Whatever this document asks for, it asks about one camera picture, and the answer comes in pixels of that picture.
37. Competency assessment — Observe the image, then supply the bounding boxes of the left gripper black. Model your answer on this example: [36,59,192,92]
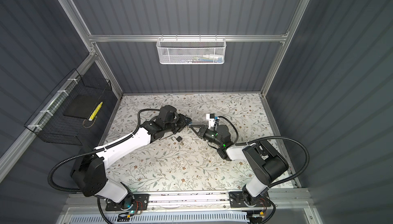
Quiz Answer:
[164,113,192,134]

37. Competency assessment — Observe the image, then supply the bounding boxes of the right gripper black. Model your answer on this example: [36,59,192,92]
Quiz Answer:
[191,125,224,148]

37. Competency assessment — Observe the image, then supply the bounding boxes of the small black padlock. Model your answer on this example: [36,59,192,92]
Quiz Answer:
[173,136,183,143]

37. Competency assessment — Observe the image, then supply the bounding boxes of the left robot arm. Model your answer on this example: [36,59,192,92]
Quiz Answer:
[71,105,192,203]

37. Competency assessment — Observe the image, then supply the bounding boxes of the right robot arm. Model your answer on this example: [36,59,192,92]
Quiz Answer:
[189,125,289,201]

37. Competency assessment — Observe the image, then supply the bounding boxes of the floral table mat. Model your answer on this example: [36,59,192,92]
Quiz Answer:
[105,93,273,192]

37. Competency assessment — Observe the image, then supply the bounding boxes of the items in white basket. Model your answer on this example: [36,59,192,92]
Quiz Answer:
[180,55,224,64]

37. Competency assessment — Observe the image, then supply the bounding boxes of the white vented panel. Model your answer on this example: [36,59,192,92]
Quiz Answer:
[69,211,251,224]

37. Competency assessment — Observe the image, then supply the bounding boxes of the yellow tool in basket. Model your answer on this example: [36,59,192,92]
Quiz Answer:
[88,102,103,122]

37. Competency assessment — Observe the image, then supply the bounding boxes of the black box in basket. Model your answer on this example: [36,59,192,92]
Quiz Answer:
[63,95,101,119]

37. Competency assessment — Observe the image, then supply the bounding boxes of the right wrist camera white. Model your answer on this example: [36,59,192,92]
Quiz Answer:
[206,113,219,130]

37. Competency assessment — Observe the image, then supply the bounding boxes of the white wire mesh basket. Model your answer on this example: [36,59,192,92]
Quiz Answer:
[156,39,227,65]

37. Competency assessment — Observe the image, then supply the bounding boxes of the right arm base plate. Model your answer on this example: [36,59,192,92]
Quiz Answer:
[228,191,272,208]

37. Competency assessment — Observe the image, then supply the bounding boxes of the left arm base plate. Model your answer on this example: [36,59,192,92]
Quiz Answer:
[105,194,150,213]

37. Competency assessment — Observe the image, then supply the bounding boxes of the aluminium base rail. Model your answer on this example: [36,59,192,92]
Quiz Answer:
[61,188,314,214]

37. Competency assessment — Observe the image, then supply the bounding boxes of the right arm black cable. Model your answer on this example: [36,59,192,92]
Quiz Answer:
[217,115,310,188]

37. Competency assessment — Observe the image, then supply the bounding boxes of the black wire basket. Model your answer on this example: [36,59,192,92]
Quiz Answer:
[25,72,117,149]

